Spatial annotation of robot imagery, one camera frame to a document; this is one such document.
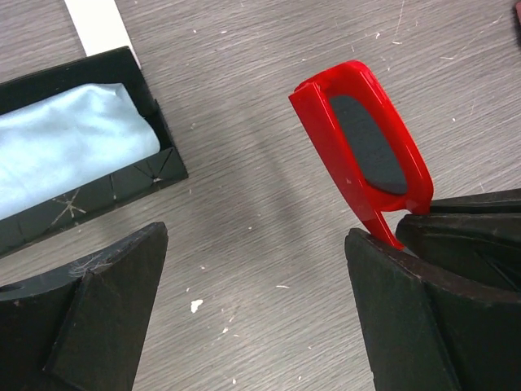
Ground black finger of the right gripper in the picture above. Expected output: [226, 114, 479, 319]
[396, 189, 520, 292]

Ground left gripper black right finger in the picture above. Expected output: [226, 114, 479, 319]
[344, 228, 520, 390]

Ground black sunglasses case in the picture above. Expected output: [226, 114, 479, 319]
[1, 46, 188, 257]

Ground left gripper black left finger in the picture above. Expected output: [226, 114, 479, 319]
[1, 222, 168, 390]

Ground light blue cleaning cloth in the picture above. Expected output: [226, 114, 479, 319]
[1, 83, 160, 218]

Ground red sunglasses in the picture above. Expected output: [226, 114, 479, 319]
[289, 60, 434, 249]

